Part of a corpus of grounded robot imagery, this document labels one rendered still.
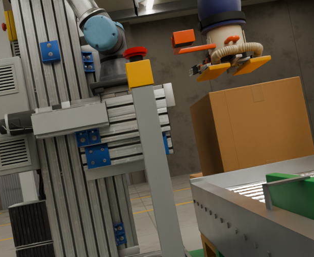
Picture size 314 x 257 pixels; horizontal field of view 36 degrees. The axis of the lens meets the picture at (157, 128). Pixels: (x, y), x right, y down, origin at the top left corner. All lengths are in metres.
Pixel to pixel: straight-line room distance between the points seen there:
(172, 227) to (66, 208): 0.79
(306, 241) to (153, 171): 0.67
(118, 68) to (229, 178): 0.62
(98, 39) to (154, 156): 0.59
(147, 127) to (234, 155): 0.78
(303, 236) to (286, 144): 1.38
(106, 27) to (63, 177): 0.66
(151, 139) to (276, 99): 0.90
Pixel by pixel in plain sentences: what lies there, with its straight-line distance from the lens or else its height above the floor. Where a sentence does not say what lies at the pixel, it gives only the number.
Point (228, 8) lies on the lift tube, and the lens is 2.32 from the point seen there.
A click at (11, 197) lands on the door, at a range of 12.22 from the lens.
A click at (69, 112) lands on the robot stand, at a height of 0.94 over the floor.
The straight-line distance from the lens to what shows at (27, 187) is 5.08.
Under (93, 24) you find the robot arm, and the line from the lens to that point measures 1.75.
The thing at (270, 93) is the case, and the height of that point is 0.90.
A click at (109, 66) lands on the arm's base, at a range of 1.86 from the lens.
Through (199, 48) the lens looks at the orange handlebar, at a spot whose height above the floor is 1.18.
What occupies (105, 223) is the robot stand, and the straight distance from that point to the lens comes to 2.03.
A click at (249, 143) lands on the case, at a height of 0.71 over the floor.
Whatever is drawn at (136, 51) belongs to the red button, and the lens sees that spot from 1.33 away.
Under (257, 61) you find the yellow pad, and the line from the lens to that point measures 2.23.
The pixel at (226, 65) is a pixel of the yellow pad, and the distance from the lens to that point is 2.19.
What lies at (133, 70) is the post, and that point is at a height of 0.98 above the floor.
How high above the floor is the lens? 0.75
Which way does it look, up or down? 2 degrees up
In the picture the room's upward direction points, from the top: 11 degrees counter-clockwise
